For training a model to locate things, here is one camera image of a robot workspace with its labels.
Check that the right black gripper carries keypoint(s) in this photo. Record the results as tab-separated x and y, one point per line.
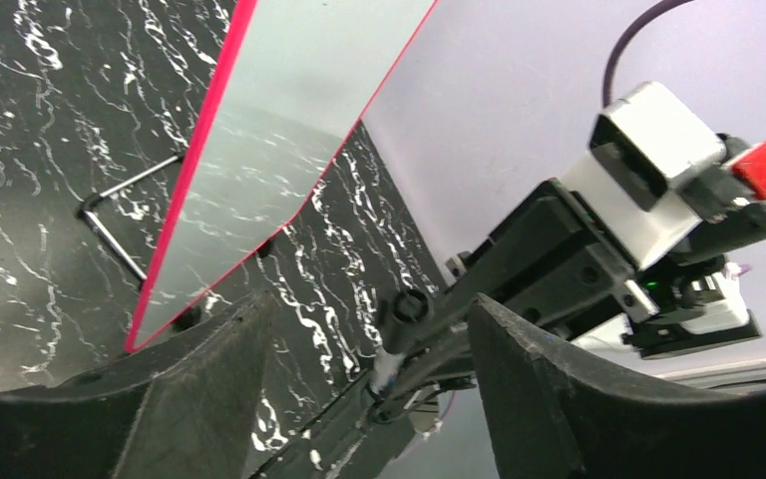
552	261

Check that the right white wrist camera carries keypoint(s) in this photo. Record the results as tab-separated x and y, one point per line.
644	149

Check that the aluminium front rail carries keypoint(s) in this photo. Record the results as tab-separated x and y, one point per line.
738	377

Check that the metal whiteboard stand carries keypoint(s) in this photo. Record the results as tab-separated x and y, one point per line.
121	216

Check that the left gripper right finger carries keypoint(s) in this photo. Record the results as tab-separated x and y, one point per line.
555	410

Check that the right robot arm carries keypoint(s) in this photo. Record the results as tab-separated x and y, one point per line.
686	301

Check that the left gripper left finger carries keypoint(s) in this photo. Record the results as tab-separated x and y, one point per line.
184	408

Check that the pink framed whiteboard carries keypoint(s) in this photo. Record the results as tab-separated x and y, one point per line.
291	82

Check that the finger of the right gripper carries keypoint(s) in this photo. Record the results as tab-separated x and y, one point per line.
342	442

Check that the white whiteboard marker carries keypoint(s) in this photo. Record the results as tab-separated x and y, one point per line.
398	324

